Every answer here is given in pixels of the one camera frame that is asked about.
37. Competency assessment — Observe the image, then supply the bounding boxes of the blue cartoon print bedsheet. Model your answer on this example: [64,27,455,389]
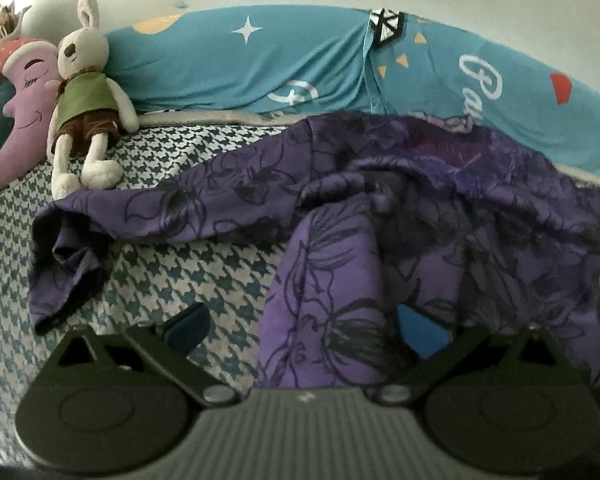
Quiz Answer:
[106,6,600,177]

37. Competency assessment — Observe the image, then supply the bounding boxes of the white perforated plastic basket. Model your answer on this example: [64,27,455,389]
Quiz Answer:
[0,1,31,44]

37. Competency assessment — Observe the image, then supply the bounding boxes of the purple patterned garment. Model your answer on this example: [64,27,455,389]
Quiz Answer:
[29,113,600,388]

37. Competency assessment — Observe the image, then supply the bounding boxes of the blue white houndstooth mat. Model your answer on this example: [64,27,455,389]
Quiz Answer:
[0,121,600,468]

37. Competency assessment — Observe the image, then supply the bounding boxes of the pink moon plush toy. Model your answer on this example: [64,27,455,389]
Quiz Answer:
[0,38,60,190]

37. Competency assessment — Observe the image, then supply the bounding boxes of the beige bunny plush toy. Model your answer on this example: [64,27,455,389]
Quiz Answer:
[46,0,140,200]

